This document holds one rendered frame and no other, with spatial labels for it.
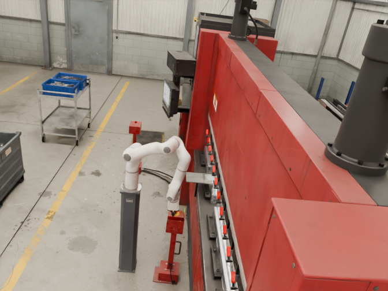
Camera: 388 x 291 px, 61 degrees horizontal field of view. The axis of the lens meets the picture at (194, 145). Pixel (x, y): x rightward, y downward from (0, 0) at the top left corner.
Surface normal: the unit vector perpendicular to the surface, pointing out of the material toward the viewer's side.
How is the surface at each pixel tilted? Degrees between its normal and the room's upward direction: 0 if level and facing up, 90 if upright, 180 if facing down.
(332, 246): 0
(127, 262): 90
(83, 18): 90
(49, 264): 0
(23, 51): 90
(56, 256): 0
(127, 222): 90
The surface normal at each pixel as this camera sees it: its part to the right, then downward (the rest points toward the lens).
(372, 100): -0.62, 0.28
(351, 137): -0.80, 0.17
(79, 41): 0.02, 0.45
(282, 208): 0.12, -0.89
